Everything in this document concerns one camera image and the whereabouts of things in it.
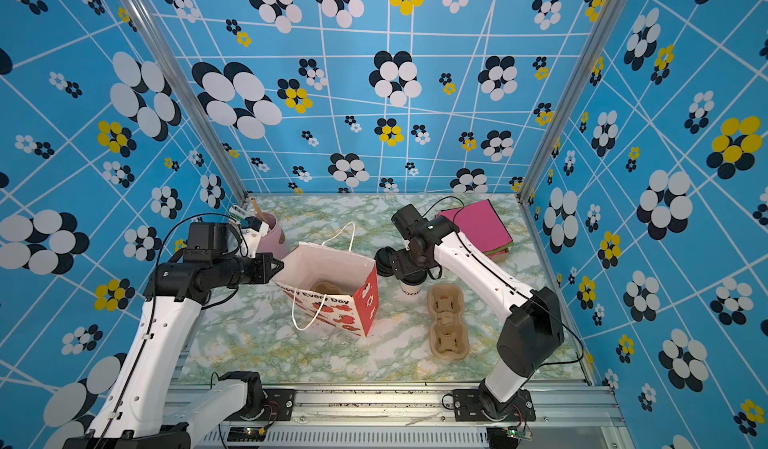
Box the white paper coffee cup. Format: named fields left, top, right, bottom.
left=400, top=278, right=425, bottom=296

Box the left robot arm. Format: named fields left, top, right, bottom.
left=63, top=221, right=284, bottom=448

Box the cardboard napkin box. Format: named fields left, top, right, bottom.
left=483, top=241, right=514, bottom=264

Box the stack of black lids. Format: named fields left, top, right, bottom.
left=374, top=246, right=396, bottom=278

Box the pink napkin stack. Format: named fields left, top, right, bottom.
left=439, top=200, right=513, bottom=252

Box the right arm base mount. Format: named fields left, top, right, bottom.
left=451, top=389, right=536, bottom=426

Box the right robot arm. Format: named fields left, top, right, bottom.
left=390, top=204, right=565, bottom=419

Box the pink utensil cup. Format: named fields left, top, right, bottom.
left=257, top=213, right=290, bottom=260

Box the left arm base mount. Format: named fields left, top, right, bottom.
left=225, top=387, right=296, bottom=422

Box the stack of cardboard cup carriers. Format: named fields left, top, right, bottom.
left=427, top=283, right=470, bottom=361

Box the single cardboard cup carrier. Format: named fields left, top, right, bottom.
left=311, top=281, right=345, bottom=296

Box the red white paper bag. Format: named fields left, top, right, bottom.
left=273, top=222, right=380, bottom=337

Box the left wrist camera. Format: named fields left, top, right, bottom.
left=241, top=216, right=270, bottom=247

